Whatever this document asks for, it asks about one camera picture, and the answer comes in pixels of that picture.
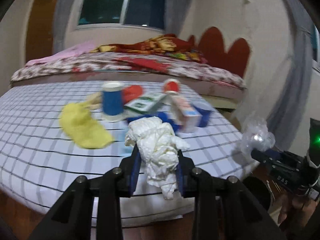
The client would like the clear plastic bag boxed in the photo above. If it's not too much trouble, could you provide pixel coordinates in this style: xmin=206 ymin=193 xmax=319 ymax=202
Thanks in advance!
xmin=240 ymin=116 xmax=276 ymax=155

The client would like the white tissue paper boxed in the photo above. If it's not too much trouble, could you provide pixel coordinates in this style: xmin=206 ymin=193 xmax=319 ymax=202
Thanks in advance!
xmin=125 ymin=116 xmax=190 ymax=200

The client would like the blue cloth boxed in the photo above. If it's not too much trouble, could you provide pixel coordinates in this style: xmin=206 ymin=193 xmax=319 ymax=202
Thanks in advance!
xmin=126 ymin=112 xmax=180 ymax=132

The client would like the pink and white carton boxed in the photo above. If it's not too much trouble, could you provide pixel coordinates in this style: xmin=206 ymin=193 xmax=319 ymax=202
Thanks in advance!
xmin=170 ymin=95 xmax=201 ymax=133

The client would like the yellow cloth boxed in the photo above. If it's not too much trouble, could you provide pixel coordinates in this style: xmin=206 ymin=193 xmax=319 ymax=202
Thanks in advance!
xmin=59 ymin=102 xmax=114 ymax=149

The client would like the person's right hand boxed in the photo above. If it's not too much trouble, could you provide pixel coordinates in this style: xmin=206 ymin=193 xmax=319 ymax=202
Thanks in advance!
xmin=277 ymin=193 xmax=319 ymax=229

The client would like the grey curtain right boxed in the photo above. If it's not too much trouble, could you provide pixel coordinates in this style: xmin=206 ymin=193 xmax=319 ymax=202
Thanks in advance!
xmin=267 ymin=0 xmax=314 ymax=147

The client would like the green and white booklet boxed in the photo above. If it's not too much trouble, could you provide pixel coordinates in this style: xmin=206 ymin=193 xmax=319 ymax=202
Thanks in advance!
xmin=124 ymin=92 xmax=167 ymax=114

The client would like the red crumpled wrapper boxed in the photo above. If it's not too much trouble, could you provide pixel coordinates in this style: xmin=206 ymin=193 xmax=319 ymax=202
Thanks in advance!
xmin=122 ymin=85 xmax=143 ymax=104

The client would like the blue and white paper cup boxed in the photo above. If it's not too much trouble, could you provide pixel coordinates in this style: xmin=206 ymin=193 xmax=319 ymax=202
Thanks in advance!
xmin=102 ymin=81 xmax=124 ymax=122

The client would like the bed with floral sheet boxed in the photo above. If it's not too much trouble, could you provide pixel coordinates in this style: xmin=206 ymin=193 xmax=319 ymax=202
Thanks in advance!
xmin=10 ymin=53 xmax=246 ymax=102

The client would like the checkered white tablecloth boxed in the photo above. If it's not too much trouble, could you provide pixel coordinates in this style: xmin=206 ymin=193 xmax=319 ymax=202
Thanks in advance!
xmin=1 ymin=81 xmax=258 ymax=213

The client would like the red paper cup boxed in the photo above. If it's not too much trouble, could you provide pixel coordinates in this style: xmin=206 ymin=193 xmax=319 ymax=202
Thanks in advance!
xmin=163 ymin=79 xmax=181 ymax=94

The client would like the red patterned blanket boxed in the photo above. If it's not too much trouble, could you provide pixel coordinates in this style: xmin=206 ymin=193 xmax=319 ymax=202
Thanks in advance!
xmin=90 ymin=34 xmax=207 ymax=63

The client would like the pink blanket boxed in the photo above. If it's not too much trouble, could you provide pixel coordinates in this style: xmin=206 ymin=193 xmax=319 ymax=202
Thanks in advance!
xmin=25 ymin=41 xmax=96 ymax=67

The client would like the red scalloped headboard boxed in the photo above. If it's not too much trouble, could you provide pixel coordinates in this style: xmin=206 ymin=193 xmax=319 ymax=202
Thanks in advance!
xmin=188 ymin=27 xmax=251 ymax=78

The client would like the wooden door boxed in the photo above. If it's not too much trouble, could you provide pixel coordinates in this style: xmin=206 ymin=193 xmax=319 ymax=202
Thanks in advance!
xmin=25 ymin=0 xmax=57 ymax=62

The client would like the grey window curtain middle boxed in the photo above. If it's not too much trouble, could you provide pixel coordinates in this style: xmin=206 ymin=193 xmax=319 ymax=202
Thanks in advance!
xmin=164 ymin=0 xmax=191 ymax=36

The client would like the grey curtain left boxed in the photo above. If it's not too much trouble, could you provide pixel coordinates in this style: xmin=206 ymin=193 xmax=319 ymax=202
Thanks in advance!
xmin=53 ymin=0 xmax=75 ymax=54

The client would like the window with white frame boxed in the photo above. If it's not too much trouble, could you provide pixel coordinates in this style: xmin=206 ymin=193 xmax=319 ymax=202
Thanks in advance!
xmin=76 ymin=0 xmax=165 ymax=30

